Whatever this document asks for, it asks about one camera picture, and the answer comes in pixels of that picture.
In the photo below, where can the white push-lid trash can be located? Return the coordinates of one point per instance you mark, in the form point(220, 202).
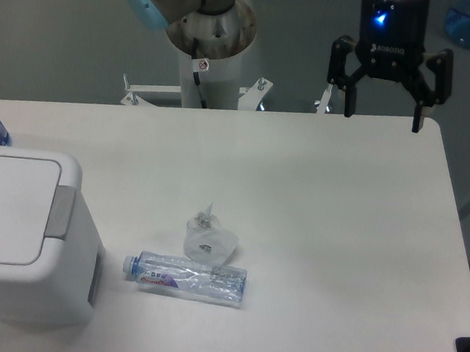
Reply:
point(50, 249)

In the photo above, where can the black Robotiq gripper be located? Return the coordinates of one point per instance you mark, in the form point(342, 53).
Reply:
point(391, 48)

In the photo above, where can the crumpled clear plastic bag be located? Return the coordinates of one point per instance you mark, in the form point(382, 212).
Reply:
point(207, 241)

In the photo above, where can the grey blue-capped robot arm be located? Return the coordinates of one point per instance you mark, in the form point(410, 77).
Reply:
point(212, 35)

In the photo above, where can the clear crushed water bottle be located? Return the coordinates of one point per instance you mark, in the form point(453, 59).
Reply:
point(182, 277)

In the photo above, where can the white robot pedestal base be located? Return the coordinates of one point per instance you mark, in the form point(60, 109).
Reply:
point(209, 51)

